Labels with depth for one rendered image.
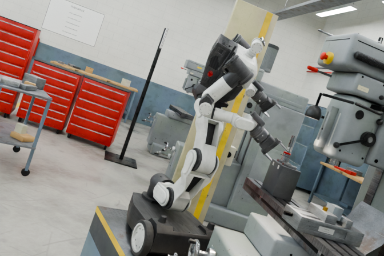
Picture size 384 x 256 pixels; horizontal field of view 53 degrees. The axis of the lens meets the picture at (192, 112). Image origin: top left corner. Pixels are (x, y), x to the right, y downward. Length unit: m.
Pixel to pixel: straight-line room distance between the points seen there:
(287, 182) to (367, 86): 0.76
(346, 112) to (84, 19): 9.36
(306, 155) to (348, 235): 7.39
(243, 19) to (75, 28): 7.60
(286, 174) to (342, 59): 0.80
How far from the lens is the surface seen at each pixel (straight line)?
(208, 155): 2.36
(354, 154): 2.02
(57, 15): 10.89
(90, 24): 10.79
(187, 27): 10.95
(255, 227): 2.08
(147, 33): 10.79
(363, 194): 2.47
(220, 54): 2.26
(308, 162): 9.40
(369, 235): 2.26
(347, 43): 1.94
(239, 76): 2.12
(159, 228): 2.30
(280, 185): 2.38
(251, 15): 3.69
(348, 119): 1.97
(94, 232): 2.85
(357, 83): 1.95
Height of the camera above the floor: 1.40
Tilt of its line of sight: 3 degrees down
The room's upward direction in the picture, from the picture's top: 20 degrees clockwise
